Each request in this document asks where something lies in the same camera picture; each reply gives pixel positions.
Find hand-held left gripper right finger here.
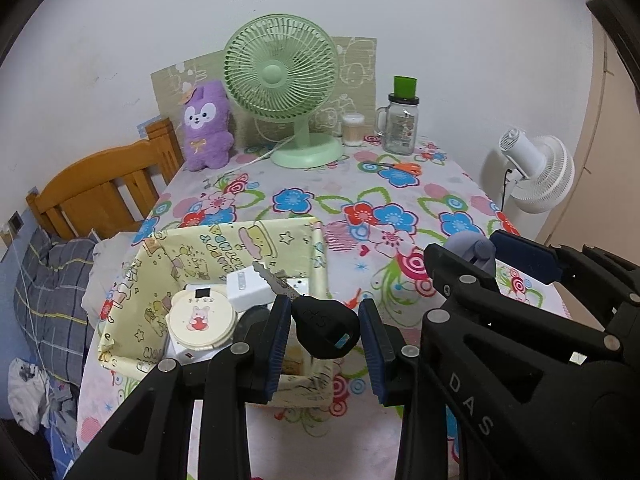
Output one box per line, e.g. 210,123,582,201
357,298,437,480

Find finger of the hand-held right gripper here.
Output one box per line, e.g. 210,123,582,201
490,229,640,357
423,241,607,357

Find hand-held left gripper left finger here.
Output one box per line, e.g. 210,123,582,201
65,294,293,480

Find grey plastic gadget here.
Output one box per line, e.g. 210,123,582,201
445,232,498,276

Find black key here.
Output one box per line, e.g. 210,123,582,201
251,260,362,361

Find small white cube charger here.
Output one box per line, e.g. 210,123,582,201
226,270,274,313

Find cream round compact mirror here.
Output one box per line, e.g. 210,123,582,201
165,282,236,352

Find yellow printed storage box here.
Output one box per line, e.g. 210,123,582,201
97,216,335,407

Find white floor fan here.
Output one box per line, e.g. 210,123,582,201
480,128,576,216

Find beige wooden door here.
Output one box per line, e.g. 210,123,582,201
515,10,640,261

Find floral tablecloth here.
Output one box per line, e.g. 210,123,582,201
75,132,573,480

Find glass jar mug green lid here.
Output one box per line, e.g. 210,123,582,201
375,76,420,156

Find cotton swab container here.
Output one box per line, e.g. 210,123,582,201
341,112,366,147

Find purple plush toy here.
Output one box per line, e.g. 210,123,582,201
180,80,236,172

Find pale printed backing board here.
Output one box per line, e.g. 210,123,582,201
151,36,377,148

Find grey plaid bedding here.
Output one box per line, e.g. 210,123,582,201
14,227,101,386

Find wooden bed headboard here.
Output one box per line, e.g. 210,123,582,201
26,117,185,241

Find white crumpled garment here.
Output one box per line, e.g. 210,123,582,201
7,357,53,436

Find green desk fan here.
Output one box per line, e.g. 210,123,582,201
222,15,346,169

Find black power cable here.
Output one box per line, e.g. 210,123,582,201
501,169,517,212

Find orange handled scissors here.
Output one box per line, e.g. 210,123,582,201
362,160,423,176

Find white fan cable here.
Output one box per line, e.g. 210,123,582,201
232,135,301,166

